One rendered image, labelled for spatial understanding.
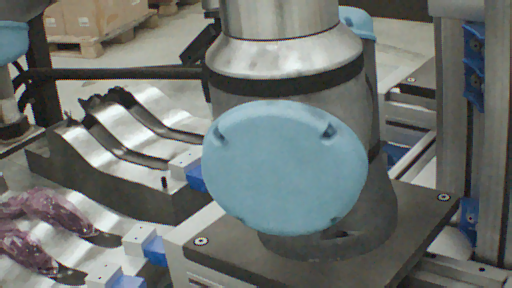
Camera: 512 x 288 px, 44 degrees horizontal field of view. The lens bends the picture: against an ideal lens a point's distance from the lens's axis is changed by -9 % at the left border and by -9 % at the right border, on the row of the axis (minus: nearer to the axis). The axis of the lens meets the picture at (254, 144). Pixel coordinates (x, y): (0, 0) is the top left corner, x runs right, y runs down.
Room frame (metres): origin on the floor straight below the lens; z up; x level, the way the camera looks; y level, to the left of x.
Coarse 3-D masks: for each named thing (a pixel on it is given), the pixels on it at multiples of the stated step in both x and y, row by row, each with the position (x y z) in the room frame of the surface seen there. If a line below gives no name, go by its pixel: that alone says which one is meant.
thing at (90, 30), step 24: (72, 0) 4.94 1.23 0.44; (96, 0) 4.84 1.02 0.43; (120, 0) 5.03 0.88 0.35; (144, 0) 5.28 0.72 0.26; (48, 24) 5.14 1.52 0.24; (72, 24) 4.98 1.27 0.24; (96, 24) 4.85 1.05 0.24; (120, 24) 5.01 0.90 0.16; (144, 24) 5.37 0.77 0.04; (96, 48) 4.76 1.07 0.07
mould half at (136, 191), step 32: (160, 96) 1.35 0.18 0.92; (64, 128) 1.21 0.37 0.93; (128, 128) 1.24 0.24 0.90; (192, 128) 1.24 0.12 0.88; (32, 160) 1.30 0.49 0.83; (64, 160) 1.20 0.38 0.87; (96, 160) 1.14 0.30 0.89; (96, 192) 1.13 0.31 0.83; (128, 192) 1.06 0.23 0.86; (160, 192) 1.00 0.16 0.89; (192, 192) 1.01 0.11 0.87
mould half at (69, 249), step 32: (0, 192) 1.07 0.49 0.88; (64, 192) 1.01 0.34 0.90; (32, 224) 0.92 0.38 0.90; (96, 224) 0.95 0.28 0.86; (128, 224) 0.96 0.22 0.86; (160, 224) 0.95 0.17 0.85; (0, 256) 0.83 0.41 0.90; (64, 256) 0.86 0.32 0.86; (96, 256) 0.87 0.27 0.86; (128, 256) 0.86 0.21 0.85
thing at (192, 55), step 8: (208, 24) 1.15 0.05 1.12; (200, 32) 1.16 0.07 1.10; (208, 32) 1.14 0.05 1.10; (216, 32) 1.14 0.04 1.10; (200, 40) 1.16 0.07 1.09; (208, 40) 1.14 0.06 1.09; (192, 48) 1.17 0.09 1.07; (200, 48) 1.16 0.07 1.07; (184, 56) 1.18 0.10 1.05; (192, 56) 1.17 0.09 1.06; (200, 56) 1.18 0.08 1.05; (184, 64) 1.18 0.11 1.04; (192, 64) 1.19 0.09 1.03
